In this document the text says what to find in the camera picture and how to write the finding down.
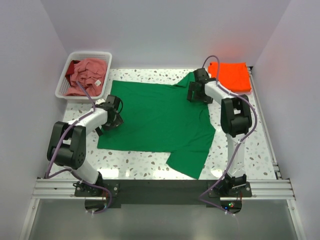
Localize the green t shirt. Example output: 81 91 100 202
97 72 216 179

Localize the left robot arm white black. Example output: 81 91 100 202
45 95 124 197

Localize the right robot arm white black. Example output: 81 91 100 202
187 68 252 197

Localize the pink folded shirt under stack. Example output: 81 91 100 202
237 90 252 95

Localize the orange folded t shirt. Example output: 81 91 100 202
217 62 252 94

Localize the pink t shirt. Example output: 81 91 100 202
65 58 107 97

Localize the white plastic basket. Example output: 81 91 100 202
55 50 113 103

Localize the dark red t shirt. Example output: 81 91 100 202
65 60 80 76

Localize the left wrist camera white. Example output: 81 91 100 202
95 98 106 105

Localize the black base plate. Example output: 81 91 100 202
73 179 253 213

